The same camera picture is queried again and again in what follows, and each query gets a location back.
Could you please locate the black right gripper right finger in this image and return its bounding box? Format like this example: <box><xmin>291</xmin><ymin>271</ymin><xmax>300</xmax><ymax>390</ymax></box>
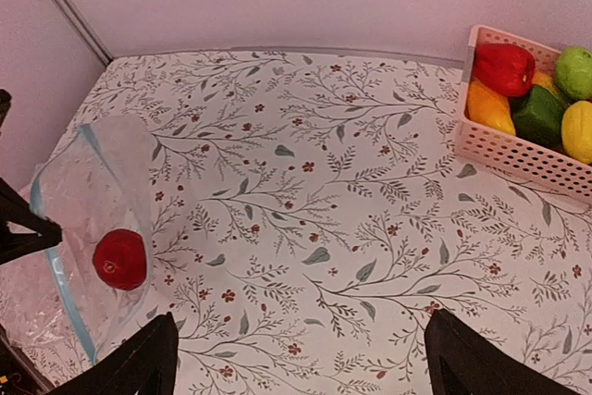
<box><xmin>424</xmin><ymin>309</ymin><xmax>575</xmax><ymax>394</ymax></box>

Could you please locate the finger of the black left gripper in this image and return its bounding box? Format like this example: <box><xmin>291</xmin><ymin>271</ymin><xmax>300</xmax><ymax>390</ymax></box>
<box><xmin>0</xmin><ymin>228</ymin><xmax>60</xmax><ymax>265</ymax></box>
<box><xmin>1</xmin><ymin>179</ymin><xmax>60</xmax><ymax>236</ymax></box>

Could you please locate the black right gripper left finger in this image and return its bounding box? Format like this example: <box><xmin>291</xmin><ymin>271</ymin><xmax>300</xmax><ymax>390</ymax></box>
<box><xmin>50</xmin><ymin>313</ymin><xmax>179</xmax><ymax>395</ymax></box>

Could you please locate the clear zip top bag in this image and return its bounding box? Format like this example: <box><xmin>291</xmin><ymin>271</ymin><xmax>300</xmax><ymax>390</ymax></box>
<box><xmin>1</xmin><ymin>115</ymin><xmax>152</xmax><ymax>363</ymax></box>

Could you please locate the red toy pomegranate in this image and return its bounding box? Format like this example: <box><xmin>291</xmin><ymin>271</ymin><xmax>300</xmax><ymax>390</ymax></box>
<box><xmin>92</xmin><ymin>228</ymin><xmax>147</xmax><ymax>291</ymax></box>

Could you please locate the yellow toy lemon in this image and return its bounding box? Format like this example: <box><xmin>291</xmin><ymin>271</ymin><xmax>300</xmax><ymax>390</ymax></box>
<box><xmin>561</xmin><ymin>101</ymin><xmax>592</xmax><ymax>165</ymax></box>

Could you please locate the red toy bell pepper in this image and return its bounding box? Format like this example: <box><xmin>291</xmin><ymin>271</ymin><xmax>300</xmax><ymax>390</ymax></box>
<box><xmin>473</xmin><ymin>43</ymin><xmax>536</xmax><ymax>97</ymax></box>

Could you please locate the floral tablecloth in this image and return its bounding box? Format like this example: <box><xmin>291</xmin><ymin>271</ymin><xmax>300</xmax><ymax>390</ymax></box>
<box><xmin>63</xmin><ymin>51</ymin><xmax>591</xmax><ymax>394</ymax></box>

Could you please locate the pink plastic basket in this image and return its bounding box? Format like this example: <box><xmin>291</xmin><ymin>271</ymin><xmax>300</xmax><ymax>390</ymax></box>
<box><xmin>455</xmin><ymin>25</ymin><xmax>591</xmax><ymax>202</ymax></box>

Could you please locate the green toy pepper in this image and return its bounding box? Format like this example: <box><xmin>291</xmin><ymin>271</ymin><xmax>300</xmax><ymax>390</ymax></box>
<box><xmin>510</xmin><ymin>85</ymin><xmax>565</xmax><ymax>149</ymax></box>

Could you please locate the round orange toy fruit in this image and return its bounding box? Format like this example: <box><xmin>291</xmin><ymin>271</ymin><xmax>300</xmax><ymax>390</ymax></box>
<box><xmin>532</xmin><ymin>71</ymin><xmax>560</xmax><ymax>96</ymax></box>

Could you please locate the green toy apple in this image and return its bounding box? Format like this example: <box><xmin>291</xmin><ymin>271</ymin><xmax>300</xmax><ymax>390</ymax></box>
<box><xmin>554</xmin><ymin>46</ymin><xmax>591</xmax><ymax>101</ymax></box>

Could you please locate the left aluminium wall post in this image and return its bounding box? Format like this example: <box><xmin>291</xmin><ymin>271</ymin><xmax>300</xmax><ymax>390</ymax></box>
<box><xmin>52</xmin><ymin>0</ymin><xmax>114</xmax><ymax>67</ymax></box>

